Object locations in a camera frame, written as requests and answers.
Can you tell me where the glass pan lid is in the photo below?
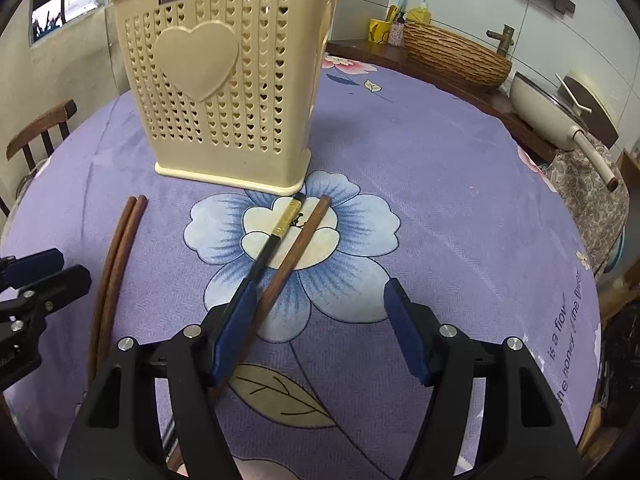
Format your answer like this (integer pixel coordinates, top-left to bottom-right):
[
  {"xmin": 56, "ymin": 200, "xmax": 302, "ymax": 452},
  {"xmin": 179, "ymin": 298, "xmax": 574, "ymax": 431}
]
[{"xmin": 515, "ymin": 72, "xmax": 591, "ymax": 131}]

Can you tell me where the black plastic bag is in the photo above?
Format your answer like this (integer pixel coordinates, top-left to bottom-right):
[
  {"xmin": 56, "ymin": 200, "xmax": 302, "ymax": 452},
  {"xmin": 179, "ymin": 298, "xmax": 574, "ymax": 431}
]
[{"xmin": 597, "ymin": 310, "xmax": 640, "ymax": 431}]

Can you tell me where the yellow soap dispenser bottle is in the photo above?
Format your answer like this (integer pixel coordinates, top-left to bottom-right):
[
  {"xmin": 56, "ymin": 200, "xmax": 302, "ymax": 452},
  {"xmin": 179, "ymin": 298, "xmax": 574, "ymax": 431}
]
[{"xmin": 407, "ymin": 0, "xmax": 433, "ymax": 25}]

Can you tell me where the cream frying pan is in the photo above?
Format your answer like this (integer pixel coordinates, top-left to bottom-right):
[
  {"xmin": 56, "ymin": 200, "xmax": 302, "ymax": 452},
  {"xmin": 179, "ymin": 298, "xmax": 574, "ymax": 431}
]
[{"xmin": 509, "ymin": 71, "xmax": 618, "ymax": 192}]

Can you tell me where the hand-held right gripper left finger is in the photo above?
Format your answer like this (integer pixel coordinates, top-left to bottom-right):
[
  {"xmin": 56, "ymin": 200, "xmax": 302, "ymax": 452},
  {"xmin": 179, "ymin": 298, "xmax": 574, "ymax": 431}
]
[{"xmin": 60, "ymin": 280, "xmax": 261, "ymax": 480}]

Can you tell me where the woven pattern basin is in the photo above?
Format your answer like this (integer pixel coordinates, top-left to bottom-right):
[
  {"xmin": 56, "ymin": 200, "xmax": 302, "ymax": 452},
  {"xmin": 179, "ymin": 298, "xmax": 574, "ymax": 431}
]
[{"xmin": 402, "ymin": 22, "xmax": 513, "ymax": 88}]

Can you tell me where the yellow mug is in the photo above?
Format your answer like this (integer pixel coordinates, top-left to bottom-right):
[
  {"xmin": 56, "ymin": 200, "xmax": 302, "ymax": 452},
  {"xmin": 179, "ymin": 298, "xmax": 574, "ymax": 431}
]
[{"xmin": 369, "ymin": 18, "xmax": 392, "ymax": 47}]

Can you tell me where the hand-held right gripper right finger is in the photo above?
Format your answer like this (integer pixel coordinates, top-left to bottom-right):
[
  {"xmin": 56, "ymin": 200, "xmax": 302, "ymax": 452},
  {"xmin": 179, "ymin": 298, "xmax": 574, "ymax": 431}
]
[{"xmin": 384, "ymin": 277, "xmax": 586, "ymax": 480}]

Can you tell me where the beige cardboard sheet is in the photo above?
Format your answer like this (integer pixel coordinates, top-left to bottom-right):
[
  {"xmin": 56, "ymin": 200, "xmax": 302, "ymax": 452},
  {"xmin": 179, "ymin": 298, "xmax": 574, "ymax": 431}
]
[{"xmin": 0, "ymin": 5, "xmax": 132, "ymax": 171}]

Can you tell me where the sliding window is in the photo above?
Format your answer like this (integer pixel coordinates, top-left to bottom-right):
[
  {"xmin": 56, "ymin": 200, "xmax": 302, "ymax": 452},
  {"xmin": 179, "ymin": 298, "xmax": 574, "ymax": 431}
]
[{"xmin": 30, "ymin": 0, "xmax": 121, "ymax": 48}]

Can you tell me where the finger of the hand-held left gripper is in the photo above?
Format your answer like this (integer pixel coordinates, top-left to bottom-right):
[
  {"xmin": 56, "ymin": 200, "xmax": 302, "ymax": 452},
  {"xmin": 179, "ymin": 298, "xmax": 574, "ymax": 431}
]
[
  {"xmin": 0, "ymin": 248, "xmax": 65, "ymax": 286},
  {"xmin": 15, "ymin": 265, "xmax": 92, "ymax": 328}
]

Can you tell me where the floral cloth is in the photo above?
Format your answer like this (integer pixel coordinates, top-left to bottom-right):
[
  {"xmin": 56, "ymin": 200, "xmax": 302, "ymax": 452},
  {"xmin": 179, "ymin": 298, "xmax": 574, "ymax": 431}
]
[{"xmin": 542, "ymin": 142, "xmax": 631, "ymax": 276}]

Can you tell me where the purple floral tablecloth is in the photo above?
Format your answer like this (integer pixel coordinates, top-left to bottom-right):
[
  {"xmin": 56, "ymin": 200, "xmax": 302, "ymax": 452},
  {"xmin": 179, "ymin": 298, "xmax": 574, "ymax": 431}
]
[{"xmin": 0, "ymin": 52, "xmax": 601, "ymax": 480}]

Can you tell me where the cream plastic utensil holder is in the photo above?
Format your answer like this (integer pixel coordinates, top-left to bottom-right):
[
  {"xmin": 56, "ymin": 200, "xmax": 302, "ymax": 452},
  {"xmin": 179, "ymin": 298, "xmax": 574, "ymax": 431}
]
[{"xmin": 107, "ymin": 0, "xmax": 341, "ymax": 196}]

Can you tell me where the bronze faucet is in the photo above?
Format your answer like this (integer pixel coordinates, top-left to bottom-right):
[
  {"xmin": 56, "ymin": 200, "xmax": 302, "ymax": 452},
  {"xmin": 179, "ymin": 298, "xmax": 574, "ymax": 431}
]
[{"xmin": 487, "ymin": 25, "xmax": 516, "ymax": 56}]

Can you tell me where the brown and cream rice cooker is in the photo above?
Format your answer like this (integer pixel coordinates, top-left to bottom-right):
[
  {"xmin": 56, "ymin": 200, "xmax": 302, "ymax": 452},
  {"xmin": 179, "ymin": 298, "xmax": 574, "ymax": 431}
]
[{"xmin": 562, "ymin": 70, "xmax": 621, "ymax": 148}]

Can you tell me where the white ladle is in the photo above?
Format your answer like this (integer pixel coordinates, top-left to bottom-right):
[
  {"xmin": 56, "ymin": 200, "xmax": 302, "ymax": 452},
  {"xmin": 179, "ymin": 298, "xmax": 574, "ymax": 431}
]
[{"xmin": 555, "ymin": 74, "xmax": 593, "ymax": 111}]

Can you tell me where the brown wooden chopstick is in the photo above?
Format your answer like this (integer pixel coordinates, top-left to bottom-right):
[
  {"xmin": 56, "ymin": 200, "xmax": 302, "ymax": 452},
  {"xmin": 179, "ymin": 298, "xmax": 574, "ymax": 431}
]
[
  {"xmin": 215, "ymin": 195, "xmax": 332, "ymax": 401},
  {"xmin": 87, "ymin": 195, "xmax": 138, "ymax": 388},
  {"xmin": 95, "ymin": 195, "xmax": 148, "ymax": 376}
]

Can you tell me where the wooden chair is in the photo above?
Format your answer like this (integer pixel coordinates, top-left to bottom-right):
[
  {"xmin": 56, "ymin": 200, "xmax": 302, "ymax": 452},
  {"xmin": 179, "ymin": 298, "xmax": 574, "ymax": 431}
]
[{"xmin": 6, "ymin": 100, "xmax": 78, "ymax": 216}]

